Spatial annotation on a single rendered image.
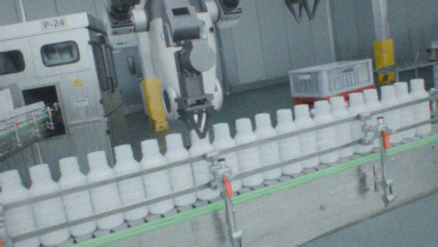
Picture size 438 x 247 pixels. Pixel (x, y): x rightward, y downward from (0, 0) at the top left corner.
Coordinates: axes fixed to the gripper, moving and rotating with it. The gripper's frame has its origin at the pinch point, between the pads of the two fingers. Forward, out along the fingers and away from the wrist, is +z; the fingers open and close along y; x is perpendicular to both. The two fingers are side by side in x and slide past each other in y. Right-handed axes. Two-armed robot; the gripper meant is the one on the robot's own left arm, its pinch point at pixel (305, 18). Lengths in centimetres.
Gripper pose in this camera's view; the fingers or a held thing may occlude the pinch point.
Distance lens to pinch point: 129.7
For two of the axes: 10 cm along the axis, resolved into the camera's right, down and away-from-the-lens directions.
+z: 1.5, 9.7, 1.6
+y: -3.8, -1.0, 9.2
